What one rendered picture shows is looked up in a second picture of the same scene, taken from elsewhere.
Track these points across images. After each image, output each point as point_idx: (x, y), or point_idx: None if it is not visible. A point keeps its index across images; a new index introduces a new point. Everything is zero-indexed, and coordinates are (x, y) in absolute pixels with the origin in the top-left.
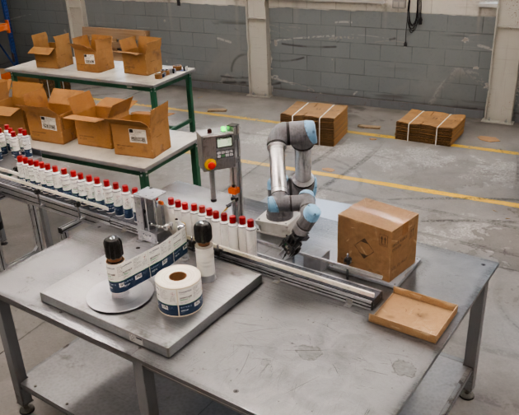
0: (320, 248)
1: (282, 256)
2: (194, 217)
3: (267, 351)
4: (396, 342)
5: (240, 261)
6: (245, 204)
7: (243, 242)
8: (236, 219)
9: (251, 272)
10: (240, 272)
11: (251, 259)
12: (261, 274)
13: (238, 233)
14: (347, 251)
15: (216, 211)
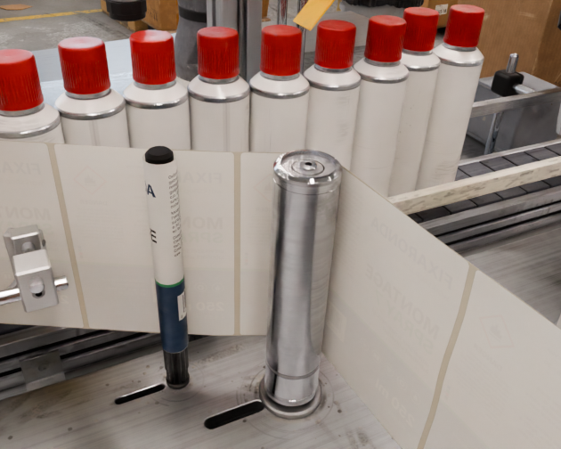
0: None
1: None
2: (120, 136)
3: None
4: None
5: (440, 230)
6: None
7: (423, 143)
8: (300, 66)
9: None
10: (558, 257)
11: (457, 201)
12: (515, 233)
13: (410, 107)
14: None
15: (279, 28)
